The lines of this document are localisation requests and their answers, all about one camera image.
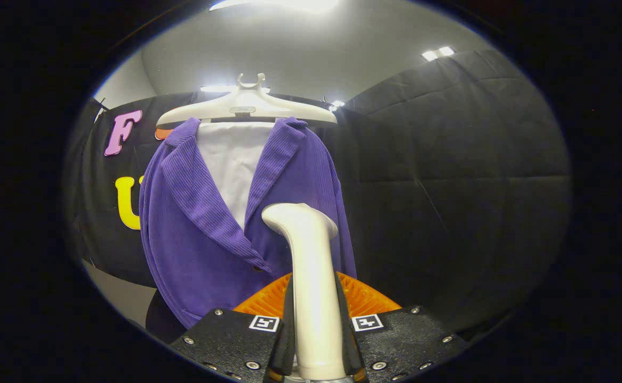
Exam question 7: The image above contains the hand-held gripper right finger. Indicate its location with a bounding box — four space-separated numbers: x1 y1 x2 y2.
335 271 468 383

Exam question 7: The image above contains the long ceiling light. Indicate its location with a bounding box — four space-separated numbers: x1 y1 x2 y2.
200 85 271 93

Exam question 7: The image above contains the white clothes hanger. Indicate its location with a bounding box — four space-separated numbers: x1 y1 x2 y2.
155 73 338 127

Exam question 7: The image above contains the black backdrop cloth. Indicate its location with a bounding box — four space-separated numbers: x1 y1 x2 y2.
338 49 572 333
62 98 99 261
80 91 354 288

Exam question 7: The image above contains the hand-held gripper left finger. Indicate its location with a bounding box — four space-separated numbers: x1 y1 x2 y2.
170 272 296 383

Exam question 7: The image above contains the large ceiling light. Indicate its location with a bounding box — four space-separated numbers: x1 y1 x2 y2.
209 0 339 12

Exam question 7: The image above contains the purple corduroy jacket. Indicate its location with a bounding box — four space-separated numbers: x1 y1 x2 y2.
139 117 358 329

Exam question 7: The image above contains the twin-tube ceiling light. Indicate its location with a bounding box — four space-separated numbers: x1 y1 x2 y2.
422 46 456 62

